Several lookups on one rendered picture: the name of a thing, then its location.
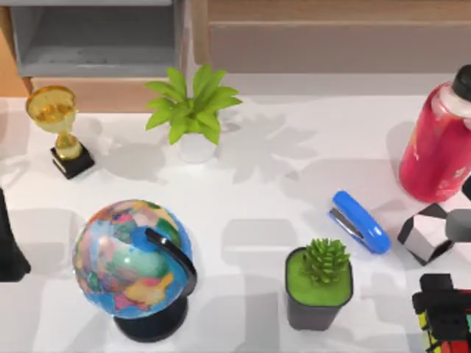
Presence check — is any leafy plant in white pot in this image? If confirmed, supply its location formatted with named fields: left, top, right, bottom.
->
left=144, top=64, right=244, bottom=164

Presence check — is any colourful globe on black stand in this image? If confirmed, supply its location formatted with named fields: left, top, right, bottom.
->
left=71, top=199, right=199, bottom=344

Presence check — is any blue stapler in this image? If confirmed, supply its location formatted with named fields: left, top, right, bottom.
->
left=328, top=189, right=392, bottom=255

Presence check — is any spiky plant in black pot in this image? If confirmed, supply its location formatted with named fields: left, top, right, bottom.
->
left=284, top=238, right=355, bottom=332

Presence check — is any wooden stand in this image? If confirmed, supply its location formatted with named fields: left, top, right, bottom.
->
left=0, top=6, right=174, bottom=113

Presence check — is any brown drawer front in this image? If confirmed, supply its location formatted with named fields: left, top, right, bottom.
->
left=208, top=21, right=471, bottom=74

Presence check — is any wooden cupboard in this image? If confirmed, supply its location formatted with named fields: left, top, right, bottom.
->
left=191, top=0, right=471, bottom=74

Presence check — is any gold trophy with black base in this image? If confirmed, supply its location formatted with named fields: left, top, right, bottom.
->
left=25, top=85, right=96, bottom=181

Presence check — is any black and white polyhedron box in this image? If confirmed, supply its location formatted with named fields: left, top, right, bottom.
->
left=397, top=202, right=456, bottom=267

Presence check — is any grey cabinet with dark inside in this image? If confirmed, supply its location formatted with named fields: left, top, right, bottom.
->
left=10, top=0, right=185, bottom=79

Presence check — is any red bottle with black cap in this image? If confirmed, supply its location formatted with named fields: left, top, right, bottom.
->
left=398, top=64, right=471, bottom=204

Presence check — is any black multicoloured puzzle cube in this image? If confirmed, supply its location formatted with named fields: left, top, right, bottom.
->
left=411, top=273, right=471, bottom=353

